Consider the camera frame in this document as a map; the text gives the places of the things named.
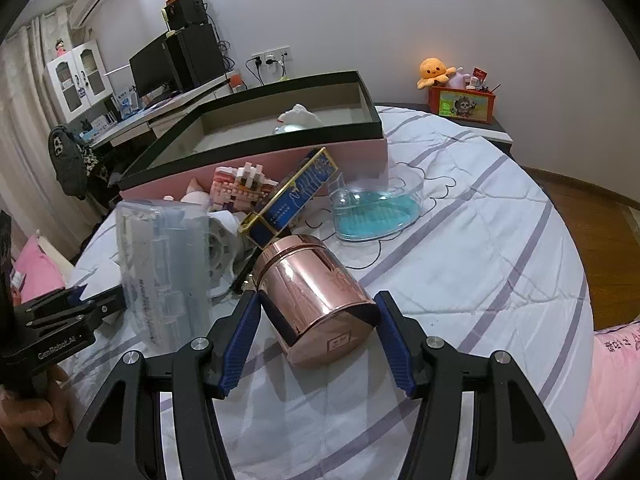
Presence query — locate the dental flossers clear box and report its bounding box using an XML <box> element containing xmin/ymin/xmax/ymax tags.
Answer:
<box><xmin>115</xmin><ymin>200</ymin><xmax>212</xmax><ymax>353</ymax></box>

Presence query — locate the rose gold metal canister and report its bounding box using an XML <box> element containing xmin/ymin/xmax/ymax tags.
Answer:
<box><xmin>253</xmin><ymin>234</ymin><xmax>381</xmax><ymax>368</ymax></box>

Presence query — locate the pink block toy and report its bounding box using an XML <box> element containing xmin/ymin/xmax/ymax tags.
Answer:
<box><xmin>209</xmin><ymin>162</ymin><xmax>278</xmax><ymax>212</ymax></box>

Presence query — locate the clear heart dish blue base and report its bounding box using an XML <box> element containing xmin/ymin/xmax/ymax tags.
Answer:
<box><xmin>328</xmin><ymin>165</ymin><xmax>424</xmax><ymax>243</ymax></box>

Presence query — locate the white cat figurine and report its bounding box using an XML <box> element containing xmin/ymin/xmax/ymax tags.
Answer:
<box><xmin>273</xmin><ymin>104</ymin><xmax>324</xmax><ymax>134</ymax></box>

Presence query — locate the person left hand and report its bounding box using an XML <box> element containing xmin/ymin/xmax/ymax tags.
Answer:
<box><xmin>1</xmin><ymin>365</ymin><xmax>74</xmax><ymax>446</ymax></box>

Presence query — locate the pink bed blanket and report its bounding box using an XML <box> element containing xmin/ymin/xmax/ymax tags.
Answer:
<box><xmin>567</xmin><ymin>321</ymin><xmax>639</xmax><ymax>479</ymax></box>

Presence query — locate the beige curtain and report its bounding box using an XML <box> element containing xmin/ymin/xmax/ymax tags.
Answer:
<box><xmin>1</xmin><ymin>6</ymin><xmax>101</xmax><ymax>259</ymax></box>

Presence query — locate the striped white table cloth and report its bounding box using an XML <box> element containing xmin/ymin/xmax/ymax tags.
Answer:
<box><xmin>60</xmin><ymin>105</ymin><xmax>596</xmax><ymax>480</ymax></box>

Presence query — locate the dark hanging jacket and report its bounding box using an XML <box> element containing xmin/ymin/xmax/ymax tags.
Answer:
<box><xmin>48</xmin><ymin>125</ymin><xmax>99</xmax><ymax>200</ymax></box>

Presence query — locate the white desk with drawers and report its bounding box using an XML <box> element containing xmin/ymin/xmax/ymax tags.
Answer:
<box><xmin>90</xmin><ymin>70</ymin><xmax>241</xmax><ymax>150</ymax></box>

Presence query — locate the blue gold toothpaste box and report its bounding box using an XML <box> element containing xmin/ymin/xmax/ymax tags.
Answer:
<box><xmin>239</xmin><ymin>148</ymin><xmax>338</xmax><ymax>249</ymax></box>

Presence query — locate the black computer monitor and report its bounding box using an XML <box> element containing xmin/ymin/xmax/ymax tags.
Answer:
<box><xmin>129</xmin><ymin>34</ymin><xmax>178</xmax><ymax>98</ymax></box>

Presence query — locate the orange cap bottle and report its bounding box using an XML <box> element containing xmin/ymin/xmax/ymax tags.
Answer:
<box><xmin>229</xmin><ymin>73</ymin><xmax>248</xmax><ymax>93</ymax></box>

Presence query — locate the pink storage box black rim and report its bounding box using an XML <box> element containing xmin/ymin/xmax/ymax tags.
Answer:
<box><xmin>118</xmin><ymin>70</ymin><xmax>388</xmax><ymax>200</ymax></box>

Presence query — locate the black computer tower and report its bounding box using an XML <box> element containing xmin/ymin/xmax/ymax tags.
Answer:
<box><xmin>165</xmin><ymin>24</ymin><xmax>226</xmax><ymax>92</ymax></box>

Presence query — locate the orange cartoon storage box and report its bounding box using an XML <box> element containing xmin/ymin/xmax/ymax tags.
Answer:
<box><xmin>427</xmin><ymin>86</ymin><xmax>496</xmax><ymax>124</ymax></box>

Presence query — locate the black speaker box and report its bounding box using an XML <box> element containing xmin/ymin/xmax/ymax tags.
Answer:
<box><xmin>165</xmin><ymin>0</ymin><xmax>208</xmax><ymax>30</ymax></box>

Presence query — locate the orange octopus plush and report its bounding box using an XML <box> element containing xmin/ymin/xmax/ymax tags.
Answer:
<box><xmin>416</xmin><ymin>58</ymin><xmax>457</xmax><ymax>90</ymax></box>

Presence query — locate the white wall cabinet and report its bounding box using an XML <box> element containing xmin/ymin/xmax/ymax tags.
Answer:
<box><xmin>46</xmin><ymin>40</ymin><xmax>113</xmax><ymax>122</ymax></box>

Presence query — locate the wall power socket strip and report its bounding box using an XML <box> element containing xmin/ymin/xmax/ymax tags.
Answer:
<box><xmin>250</xmin><ymin>46</ymin><xmax>292</xmax><ymax>63</ymax></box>

